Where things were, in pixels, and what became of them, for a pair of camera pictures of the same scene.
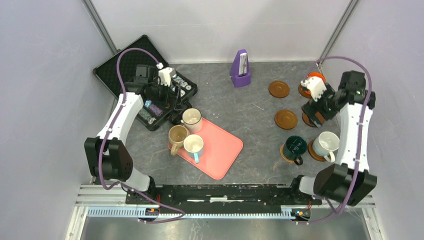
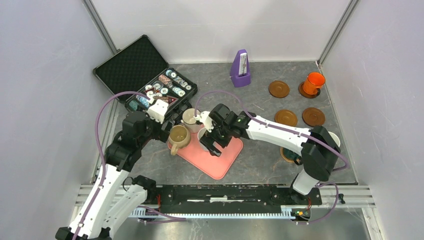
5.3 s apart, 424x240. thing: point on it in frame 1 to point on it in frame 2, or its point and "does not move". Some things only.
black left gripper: x=173 y=102 to x=161 y=134
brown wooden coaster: x=285 y=119 does not move
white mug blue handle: x=193 y=145 to x=200 y=134
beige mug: x=176 y=134 does not move
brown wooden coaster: x=308 y=122 does not move
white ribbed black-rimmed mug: x=192 y=118 does not move
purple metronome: x=239 y=71 does not move
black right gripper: x=312 y=107 to x=208 y=142
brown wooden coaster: x=278 y=89 does not move
